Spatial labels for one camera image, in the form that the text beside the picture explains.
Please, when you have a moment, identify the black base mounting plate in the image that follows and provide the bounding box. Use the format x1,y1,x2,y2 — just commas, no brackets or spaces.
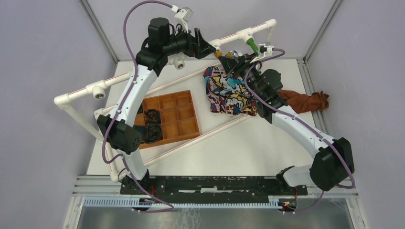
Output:
119,176,308,205

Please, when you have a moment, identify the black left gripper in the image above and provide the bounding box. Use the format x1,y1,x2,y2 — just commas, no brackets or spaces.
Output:
163,25,216,60

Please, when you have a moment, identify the white slotted cable duct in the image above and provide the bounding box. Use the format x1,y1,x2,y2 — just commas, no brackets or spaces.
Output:
83,197,282,209

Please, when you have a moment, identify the wooden compartment tray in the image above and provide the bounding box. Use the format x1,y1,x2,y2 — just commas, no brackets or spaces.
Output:
135,90,200,149

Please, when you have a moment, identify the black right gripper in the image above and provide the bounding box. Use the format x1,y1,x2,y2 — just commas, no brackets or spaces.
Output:
219,52,264,100

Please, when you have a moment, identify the dark patterned rolled cloth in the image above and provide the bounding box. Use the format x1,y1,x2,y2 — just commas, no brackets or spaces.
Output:
140,123,163,144

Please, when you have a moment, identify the brown cloth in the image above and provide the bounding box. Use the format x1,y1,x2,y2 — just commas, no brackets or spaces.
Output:
278,90,329,114

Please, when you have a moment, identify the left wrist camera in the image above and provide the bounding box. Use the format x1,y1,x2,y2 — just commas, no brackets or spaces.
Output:
171,5,193,33

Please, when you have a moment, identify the green plastic water faucet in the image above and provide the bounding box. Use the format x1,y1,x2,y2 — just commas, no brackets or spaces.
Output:
246,38,259,54

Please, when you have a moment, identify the comic print cloth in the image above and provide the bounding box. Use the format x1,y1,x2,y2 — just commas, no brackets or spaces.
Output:
203,66,257,116

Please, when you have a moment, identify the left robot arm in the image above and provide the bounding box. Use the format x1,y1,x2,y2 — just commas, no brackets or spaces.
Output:
97,17,216,194

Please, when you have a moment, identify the white pvc pipe frame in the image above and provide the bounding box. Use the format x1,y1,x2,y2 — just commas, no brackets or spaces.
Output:
54,18,277,182

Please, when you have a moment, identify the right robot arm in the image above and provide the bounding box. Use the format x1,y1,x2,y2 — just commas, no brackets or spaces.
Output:
218,54,356,195

